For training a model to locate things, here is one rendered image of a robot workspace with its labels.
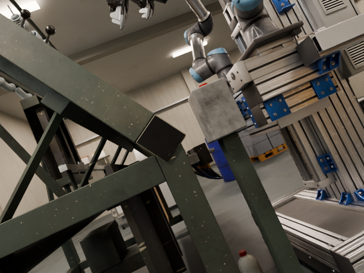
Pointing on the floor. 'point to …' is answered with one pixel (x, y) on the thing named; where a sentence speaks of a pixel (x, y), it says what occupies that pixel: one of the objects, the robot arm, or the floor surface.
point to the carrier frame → (183, 186)
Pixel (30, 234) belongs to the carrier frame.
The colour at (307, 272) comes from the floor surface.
